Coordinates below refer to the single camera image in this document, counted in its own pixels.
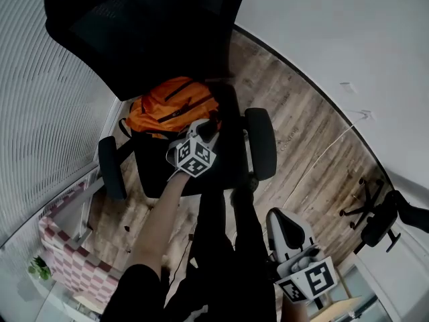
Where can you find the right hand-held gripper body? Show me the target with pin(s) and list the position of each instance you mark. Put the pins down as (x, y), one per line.
(311, 273)

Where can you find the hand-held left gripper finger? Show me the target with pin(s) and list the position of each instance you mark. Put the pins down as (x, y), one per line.
(194, 126)
(213, 139)

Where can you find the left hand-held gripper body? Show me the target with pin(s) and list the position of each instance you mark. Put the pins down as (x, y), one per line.
(192, 159)

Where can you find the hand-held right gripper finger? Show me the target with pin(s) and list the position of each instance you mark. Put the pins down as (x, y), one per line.
(273, 237)
(303, 226)

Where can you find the orange bag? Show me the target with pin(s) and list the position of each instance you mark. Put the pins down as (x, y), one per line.
(174, 106)

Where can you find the black office chair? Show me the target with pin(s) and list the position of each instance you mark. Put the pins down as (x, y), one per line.
(151, 29)

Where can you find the person's right forearm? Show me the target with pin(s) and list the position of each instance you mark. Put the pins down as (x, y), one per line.
(295, 312)

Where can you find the person's left forearm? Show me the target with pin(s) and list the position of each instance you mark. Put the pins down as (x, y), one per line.
(157, 220)

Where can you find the black swivel chair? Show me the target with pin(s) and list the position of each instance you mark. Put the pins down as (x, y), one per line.
(380, 220)

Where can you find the light wooden box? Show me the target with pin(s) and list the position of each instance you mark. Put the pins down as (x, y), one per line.
(338, 309)

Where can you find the person's black clothing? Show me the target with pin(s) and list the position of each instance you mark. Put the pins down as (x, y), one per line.
(228, 280)

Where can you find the white window blind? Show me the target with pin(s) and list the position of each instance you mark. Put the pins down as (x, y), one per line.
(40, 96)

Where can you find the green potted plant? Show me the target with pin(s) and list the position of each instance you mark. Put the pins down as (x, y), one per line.
(39, 267)

